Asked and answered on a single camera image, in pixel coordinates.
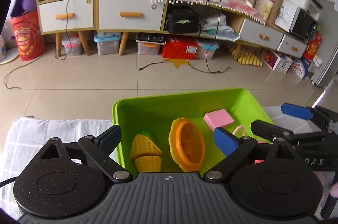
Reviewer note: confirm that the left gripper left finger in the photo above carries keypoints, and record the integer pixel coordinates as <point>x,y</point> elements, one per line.
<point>97,150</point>

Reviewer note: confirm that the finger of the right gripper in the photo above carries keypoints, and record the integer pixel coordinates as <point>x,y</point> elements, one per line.
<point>317,115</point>
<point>271,132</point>

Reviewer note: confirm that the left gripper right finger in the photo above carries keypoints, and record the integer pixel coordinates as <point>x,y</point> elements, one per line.
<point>236,151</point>

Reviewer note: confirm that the pink Melody card box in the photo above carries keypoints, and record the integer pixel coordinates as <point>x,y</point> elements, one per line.
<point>219,118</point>

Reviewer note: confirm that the green plastic cookie box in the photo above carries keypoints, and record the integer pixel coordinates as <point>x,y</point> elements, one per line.
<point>156,114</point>

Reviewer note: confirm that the right hand purple glove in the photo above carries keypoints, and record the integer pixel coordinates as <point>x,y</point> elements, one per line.
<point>329,186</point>

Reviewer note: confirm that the pink round toy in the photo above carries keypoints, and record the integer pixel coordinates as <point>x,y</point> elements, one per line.
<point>259,161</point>

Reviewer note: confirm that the checked grey table cloth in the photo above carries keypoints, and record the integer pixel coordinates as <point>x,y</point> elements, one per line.
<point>27,135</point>

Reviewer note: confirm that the silver refrigerator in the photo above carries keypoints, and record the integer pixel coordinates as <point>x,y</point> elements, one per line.
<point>327,51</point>

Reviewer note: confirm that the long low sideboard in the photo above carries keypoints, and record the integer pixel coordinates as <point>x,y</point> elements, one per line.
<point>229,26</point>

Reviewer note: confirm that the red cardboard box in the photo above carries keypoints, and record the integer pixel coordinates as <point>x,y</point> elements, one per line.
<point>180,47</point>

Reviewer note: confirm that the red round bucket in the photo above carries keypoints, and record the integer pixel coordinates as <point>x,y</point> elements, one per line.
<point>28,36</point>

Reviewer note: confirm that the black case on shelf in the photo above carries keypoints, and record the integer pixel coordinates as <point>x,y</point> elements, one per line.
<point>182,20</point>

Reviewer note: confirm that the white drawer cabinet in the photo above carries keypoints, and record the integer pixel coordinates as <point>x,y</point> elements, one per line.
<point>122,16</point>

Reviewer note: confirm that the orange plastic ring lid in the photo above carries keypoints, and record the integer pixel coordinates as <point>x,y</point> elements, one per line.
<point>187,146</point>

